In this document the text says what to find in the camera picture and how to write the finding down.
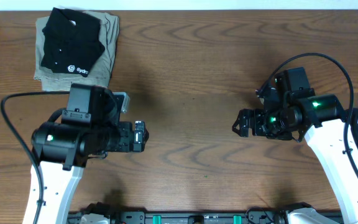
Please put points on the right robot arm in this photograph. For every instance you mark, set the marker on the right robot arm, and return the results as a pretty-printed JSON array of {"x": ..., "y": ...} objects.
[{"x": 329, "y": 130}]

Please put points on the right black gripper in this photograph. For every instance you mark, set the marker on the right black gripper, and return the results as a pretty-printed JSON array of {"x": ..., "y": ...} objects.
[{"x": 258, "y": 129}]

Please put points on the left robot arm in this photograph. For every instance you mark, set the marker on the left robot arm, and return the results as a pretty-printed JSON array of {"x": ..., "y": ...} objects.
[{"x": 61, "y": 153}]

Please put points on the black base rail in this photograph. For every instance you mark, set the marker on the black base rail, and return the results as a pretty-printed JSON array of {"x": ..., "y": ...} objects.
[{"x": 295, "y": 213}]

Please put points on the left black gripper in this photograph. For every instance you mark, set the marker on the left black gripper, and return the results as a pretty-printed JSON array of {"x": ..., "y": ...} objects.
[{"x": 138, "y": 137}]

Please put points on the black polo shirt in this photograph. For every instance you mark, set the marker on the black polo shirt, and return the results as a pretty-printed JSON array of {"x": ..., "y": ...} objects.
[{"x": 71, "y": 42}]

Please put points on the folded khaki trousers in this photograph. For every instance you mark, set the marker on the folded khaki trousers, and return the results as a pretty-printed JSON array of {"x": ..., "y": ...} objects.
[{"x": 101, "y": 71}]

